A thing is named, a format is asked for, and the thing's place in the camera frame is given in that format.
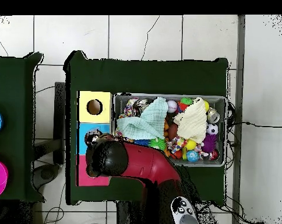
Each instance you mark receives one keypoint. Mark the crushed clear plastic bottle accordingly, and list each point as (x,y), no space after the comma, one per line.
(93,136)

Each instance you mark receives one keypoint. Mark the cream waffle cloth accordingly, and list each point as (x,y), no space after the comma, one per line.
(192,121)

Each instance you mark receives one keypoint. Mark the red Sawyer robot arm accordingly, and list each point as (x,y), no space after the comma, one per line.
(150,163)

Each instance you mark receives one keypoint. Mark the wooden box with three holes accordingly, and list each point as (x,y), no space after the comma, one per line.
(103,116)

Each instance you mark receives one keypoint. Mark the mint green waffle cloth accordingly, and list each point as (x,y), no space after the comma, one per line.
(150,121)

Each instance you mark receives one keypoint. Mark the white baseball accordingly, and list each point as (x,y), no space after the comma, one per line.
(172,106)

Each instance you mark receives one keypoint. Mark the dark green table cloth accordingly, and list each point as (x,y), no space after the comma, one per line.
(143,77)

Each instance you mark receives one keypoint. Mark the green and orange spiky ball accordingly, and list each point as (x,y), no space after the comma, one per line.
(186,101)

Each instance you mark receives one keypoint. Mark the blue globe ball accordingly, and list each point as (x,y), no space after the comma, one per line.
(193,156)

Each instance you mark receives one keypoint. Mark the yellow foam ball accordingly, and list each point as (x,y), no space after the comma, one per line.
(206,106)

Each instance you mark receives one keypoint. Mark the purple spiky ball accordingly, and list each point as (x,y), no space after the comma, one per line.
(209,142)

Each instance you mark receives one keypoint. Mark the small soccer ball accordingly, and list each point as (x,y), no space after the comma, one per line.
(212,129)

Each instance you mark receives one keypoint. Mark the crushed silver drink can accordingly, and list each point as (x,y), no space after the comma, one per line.
(213,115)

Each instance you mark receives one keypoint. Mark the dark green side table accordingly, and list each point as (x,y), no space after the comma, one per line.
(15,116)

